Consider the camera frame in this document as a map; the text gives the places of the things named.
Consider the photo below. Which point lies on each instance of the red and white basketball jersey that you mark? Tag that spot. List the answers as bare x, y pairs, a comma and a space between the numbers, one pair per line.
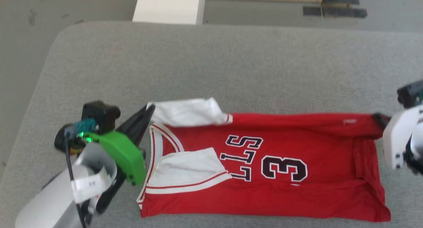
281, 188

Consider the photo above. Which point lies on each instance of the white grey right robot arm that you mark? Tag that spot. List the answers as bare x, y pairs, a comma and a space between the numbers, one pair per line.
416, 152

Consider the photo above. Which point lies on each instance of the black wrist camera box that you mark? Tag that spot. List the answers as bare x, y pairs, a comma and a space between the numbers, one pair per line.
411, 94
100, 114

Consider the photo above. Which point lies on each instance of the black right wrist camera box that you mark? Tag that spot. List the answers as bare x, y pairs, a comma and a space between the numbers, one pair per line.
411, 94

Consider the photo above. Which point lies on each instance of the white rectangular box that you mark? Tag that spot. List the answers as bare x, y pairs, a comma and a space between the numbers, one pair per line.
168, 6

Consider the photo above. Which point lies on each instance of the small black floor mat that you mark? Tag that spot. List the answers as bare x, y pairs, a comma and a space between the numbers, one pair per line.
312, 11

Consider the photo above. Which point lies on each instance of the grey fabric sofa cushion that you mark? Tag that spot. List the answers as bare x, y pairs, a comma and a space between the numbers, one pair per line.
231, 62

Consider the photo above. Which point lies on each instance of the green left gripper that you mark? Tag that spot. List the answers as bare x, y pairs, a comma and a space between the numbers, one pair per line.
127, 158

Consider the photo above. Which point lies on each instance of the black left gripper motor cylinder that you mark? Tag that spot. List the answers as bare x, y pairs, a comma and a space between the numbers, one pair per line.
61, 138

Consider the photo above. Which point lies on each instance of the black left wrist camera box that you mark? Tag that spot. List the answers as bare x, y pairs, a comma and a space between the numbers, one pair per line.
100, 114

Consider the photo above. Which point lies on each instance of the large black floor mat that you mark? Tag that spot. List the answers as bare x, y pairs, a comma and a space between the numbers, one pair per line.
345, 8

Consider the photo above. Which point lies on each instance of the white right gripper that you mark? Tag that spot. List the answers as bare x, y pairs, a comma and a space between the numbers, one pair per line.
398, 138

